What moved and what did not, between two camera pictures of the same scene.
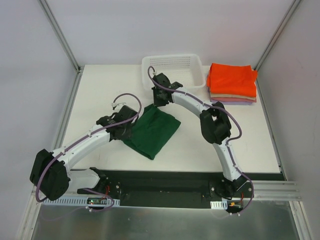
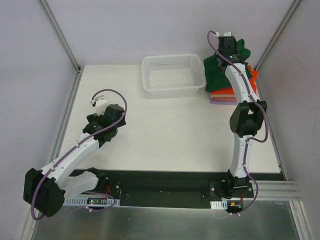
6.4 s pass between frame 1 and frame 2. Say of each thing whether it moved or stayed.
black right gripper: moved
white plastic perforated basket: stayed
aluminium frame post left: stayed
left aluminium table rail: stayed
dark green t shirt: moved
